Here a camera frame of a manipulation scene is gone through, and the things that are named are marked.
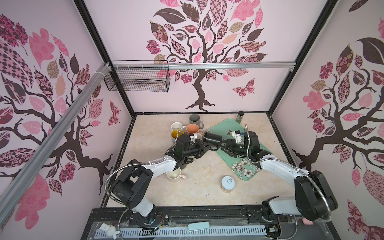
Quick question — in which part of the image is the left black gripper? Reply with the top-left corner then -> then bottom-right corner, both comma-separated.
183,138 -> 213,159

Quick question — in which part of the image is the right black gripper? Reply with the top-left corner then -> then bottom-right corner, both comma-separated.
217,139 -> 250,157

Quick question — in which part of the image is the orange cream scalloped mug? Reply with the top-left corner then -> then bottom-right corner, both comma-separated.
186,124 -> 203,135

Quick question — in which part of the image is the green floral tray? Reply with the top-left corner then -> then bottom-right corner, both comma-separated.
206,119 -> 269,181

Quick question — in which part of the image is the dark grey mug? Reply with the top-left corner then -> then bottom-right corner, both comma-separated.
189,114 -> 204,129

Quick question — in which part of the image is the white ribbed-bottom mug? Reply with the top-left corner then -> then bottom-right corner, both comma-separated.
171,122 -> 187,131

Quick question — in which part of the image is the pink mug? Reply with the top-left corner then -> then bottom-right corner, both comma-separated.
166,168 -> 187,183

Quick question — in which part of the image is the black white mug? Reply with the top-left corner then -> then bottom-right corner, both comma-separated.
180,160 -> 194,170

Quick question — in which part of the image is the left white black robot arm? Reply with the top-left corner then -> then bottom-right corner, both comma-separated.
105,135 -> 218,218

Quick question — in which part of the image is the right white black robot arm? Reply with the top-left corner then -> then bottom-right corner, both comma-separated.
218,132 -> 338,222

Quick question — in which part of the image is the light blue eraser block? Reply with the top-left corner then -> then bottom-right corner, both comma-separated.
187,222 -> 210,232

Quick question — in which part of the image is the pink sponge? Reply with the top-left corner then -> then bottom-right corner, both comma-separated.
302,218 -> 313,226

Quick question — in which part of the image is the white power plug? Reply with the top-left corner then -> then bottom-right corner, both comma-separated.
100,223 -> 120,240

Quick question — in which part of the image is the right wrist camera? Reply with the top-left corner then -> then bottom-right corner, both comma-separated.
232,131 -> 244,145

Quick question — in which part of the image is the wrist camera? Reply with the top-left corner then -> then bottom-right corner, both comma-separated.
232,131 -> 244,145
189,133 -> 197,143

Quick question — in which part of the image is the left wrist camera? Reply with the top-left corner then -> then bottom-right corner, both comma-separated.
189,133 -> 197,143

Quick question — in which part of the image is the left metal cable conduit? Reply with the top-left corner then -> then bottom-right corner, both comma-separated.
104,127 -> 181,208

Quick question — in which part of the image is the metal cable conduit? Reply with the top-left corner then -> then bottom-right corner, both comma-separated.
243,124 -> 333,223
104,127 -> 181,208

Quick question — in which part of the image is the right metal cable conduit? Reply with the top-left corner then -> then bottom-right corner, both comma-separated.
243,124 -> 333,223

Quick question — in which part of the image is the black wire basket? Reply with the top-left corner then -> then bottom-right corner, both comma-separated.
104,60 -> 171,93

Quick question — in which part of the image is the white slotted cable duct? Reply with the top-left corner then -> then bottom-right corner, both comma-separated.
94,225 -> 267,240

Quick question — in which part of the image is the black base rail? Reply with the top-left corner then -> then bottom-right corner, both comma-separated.
81,205 -> 340,240

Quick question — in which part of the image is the back aluminium rail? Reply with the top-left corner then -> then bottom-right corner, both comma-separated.
113,62 -> 296,70

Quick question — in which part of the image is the aluminium rail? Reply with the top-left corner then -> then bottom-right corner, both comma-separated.
113,62 -> 296,70
1,63 -> 111,224

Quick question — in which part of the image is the left aluminium rail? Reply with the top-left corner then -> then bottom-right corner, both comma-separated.
1,63 -> 111,224

